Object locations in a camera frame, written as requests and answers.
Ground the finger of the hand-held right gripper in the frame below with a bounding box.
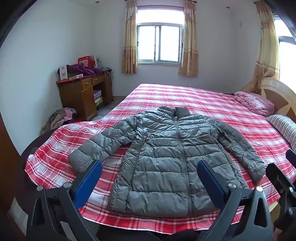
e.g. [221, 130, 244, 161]
[286, 149, 296, 168]
[265, 163, 296, 197]

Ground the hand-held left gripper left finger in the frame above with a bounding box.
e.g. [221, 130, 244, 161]
[26, 159, 103, 241]

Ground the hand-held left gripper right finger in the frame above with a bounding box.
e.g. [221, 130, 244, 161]
[196, 160, 273, 241]

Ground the grey puffer jacket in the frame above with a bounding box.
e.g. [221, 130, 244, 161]
[68, 105, 266, 218]

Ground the pile of clothes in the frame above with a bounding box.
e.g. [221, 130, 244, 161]
[40, 107, 78, 135]

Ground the striped pillow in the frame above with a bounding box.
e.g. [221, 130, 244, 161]
[266, 114, 296, 151]

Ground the pink quilt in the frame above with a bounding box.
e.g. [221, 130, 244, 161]
[234, 91, 275, 117]

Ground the cream wooden headboard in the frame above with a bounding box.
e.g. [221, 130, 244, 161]
[258, 77, 296, 118]

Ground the red plaid bed sheet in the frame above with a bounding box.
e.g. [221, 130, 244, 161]
[25, 83, 296, 231]

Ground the brown wooden desk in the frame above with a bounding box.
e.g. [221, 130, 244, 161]
[55, 70, 114, 121]

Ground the large side window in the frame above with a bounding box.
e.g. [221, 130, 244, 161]
[273, 14, 296, 81]

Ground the yellow tied curtain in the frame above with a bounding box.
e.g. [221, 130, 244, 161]
[242, 1, 280, 93]

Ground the flat red box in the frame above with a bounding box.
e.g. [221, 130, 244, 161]
[55, 74, 84, 84]

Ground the white picture box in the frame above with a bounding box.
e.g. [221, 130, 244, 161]
[58, 65, 68, 80]

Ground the purple puffer garment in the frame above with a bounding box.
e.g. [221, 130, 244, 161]
[67, 64, 101, 77]

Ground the red cardboard box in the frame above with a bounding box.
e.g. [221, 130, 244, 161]
[78, 56, 96, 68]

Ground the beige patterned curtain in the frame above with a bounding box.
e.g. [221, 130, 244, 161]
[178, 0, 199, 77]
[121, 0, 138, 75]

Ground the sliding glass window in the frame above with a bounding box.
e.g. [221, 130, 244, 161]
[136, 22, 185, 65]

